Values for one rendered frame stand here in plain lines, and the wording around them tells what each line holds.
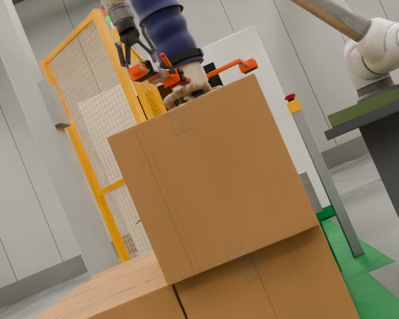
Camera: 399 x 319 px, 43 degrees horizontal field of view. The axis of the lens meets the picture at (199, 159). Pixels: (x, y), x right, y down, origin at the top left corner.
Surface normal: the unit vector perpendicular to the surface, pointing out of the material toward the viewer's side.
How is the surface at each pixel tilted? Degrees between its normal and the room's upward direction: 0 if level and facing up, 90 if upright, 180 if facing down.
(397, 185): 90
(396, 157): 90
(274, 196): 90
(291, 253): 90
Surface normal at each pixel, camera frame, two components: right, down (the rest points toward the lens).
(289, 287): -0.09, -0.02
